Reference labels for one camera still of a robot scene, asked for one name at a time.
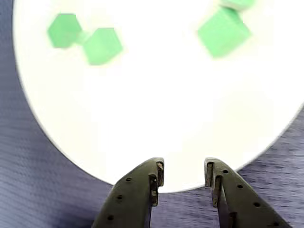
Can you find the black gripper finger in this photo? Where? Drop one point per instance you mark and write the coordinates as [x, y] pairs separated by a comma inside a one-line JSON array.
[[133, 194], [240, 202]]

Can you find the white round plate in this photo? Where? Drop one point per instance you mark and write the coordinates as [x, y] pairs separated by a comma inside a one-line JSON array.
[[154, 107]]

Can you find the blue woven table cloth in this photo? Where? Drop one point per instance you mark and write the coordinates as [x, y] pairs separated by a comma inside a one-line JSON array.
[[35, 178]]

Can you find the green cube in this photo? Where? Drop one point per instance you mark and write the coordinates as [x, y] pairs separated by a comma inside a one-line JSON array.
[[64, 31], [223, 33], [102, 46], [237, 2]]

